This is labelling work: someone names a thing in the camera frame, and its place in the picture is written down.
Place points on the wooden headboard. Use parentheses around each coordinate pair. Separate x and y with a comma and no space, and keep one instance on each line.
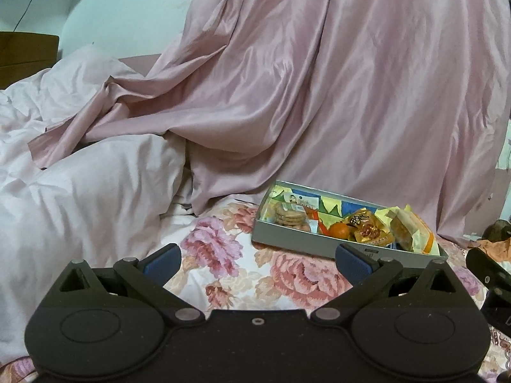
(28,60)

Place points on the clear biscuit packet green print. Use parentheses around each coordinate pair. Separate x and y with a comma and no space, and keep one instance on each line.
(289,215)

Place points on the floral bedsheet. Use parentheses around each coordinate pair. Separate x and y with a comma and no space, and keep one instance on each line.
(247,271)

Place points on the dark brown bag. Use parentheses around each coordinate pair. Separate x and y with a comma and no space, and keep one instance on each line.
(497,231)

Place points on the pale yellow cake packet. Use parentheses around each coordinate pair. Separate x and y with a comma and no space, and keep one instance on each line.
(415,231)

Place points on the yellow wrapped candy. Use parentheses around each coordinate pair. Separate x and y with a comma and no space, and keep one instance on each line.
(385,212)

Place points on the pink satin curtain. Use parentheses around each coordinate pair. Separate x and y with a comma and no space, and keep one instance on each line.
(339,87)

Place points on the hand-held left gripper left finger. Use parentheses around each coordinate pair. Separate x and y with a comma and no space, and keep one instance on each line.
(161,265)

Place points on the orange-red snack packet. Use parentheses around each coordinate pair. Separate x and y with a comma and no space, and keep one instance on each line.
(369,229)

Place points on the grey cardboard box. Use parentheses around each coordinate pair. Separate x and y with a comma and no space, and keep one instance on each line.
(287,243)

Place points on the tangerine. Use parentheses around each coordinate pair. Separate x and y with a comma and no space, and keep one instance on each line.
(339,232)

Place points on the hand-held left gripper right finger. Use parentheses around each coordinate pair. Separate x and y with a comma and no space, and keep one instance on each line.
(353,263)

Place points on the pale pink duvet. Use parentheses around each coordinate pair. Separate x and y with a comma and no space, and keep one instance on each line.
(80,207)

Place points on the small figure-print snack packet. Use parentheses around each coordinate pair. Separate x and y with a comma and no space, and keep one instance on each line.
(297,200)

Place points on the orange cloth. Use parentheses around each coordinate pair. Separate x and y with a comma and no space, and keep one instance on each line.
(499,249)

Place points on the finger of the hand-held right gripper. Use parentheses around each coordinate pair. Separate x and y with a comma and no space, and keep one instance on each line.
(489,269)

